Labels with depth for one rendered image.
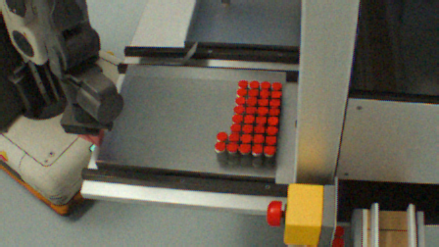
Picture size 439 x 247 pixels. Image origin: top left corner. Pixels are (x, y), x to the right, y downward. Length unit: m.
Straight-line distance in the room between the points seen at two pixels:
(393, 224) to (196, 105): 0.48
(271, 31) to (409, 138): 0.59
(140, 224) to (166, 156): 0.98
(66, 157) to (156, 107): 0.82
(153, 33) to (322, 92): 0.69
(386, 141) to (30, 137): 1.48
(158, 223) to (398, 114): 1.39
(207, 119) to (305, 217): 0.38
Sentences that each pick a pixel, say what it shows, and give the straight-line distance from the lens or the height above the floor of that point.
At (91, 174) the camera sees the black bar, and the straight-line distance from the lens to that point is 1.04.
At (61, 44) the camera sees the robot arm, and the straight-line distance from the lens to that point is 0.87.
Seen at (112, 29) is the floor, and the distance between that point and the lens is 2.75.
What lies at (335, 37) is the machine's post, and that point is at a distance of 0.62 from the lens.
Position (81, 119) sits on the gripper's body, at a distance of 0.98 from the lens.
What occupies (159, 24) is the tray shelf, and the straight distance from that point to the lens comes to 1.33.
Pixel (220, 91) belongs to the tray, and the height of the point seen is 0.88.
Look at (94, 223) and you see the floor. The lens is 2.05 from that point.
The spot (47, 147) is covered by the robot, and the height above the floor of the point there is 0.28.
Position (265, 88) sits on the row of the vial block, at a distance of 1.08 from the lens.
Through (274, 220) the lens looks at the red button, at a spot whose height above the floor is 1.01.
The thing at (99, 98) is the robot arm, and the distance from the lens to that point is 0.86.
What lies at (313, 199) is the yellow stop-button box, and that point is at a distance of 0.80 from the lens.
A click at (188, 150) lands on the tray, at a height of 0.88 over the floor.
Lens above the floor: 1.72
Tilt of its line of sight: 51 degrees down
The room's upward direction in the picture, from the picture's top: 7 degrees counter-clockwise
